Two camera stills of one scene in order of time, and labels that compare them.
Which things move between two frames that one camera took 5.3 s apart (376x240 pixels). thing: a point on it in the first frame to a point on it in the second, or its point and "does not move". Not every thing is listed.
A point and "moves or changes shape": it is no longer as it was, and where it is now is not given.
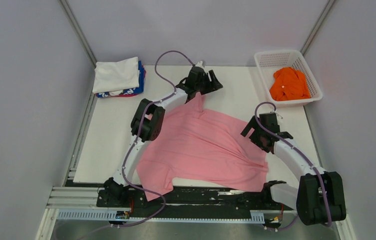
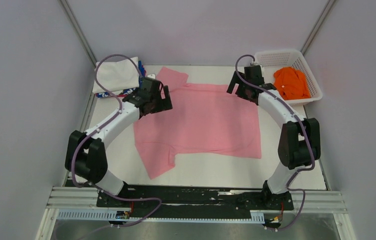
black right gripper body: x=255 y=137 to x=242 y=90
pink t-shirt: x=192 y=146 moves or changes shape
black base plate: x=188 y=202 does not move
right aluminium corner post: x=325 y=13 does not move
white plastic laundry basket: x=268 y=63 does not move
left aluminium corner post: x=78 y=30 does not move
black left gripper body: x=205 y=86 to x=160 y=104
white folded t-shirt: x=118 y=75 does not move
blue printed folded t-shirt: x=130 y=91 does not move
